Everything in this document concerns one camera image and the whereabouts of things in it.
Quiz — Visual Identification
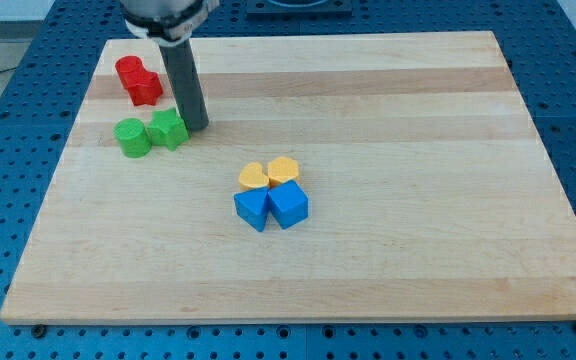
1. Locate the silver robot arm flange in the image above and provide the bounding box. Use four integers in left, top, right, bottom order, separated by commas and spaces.
119, 0, 220, 47

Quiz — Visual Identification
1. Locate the green star block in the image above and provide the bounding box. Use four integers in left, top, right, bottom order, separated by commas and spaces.
147, 107, 190, 151

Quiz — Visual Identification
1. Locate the green circle block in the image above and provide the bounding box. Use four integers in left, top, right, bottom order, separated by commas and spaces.
113, 118, 152, 158

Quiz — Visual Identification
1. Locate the red star block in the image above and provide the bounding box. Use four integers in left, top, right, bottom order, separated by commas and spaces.
126, 71, 163, 106

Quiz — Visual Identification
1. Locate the red circle block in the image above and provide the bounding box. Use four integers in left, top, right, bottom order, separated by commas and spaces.
115, 55, 143, 89

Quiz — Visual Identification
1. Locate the yellow pentagon block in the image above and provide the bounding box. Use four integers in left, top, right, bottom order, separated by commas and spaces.
267, 156, 300, 188

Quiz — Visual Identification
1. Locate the blue cube block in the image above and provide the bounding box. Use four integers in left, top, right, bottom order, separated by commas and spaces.
268, 180, 309, 229

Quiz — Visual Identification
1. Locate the yellow heart block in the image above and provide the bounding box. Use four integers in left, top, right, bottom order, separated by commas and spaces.
238, 162, 270, 191

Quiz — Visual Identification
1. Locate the blue triangle block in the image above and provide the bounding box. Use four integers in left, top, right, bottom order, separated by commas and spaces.
233, 187, 269, 232

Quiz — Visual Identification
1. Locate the light wooden board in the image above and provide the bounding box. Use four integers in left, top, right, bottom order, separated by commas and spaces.
0, 31, 576, 325

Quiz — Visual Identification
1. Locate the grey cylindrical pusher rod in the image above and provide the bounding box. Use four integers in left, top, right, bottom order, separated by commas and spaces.
160, 40, 209, 132

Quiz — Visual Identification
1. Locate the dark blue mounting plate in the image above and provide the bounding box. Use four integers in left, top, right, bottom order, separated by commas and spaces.
246, 0, 353, 19

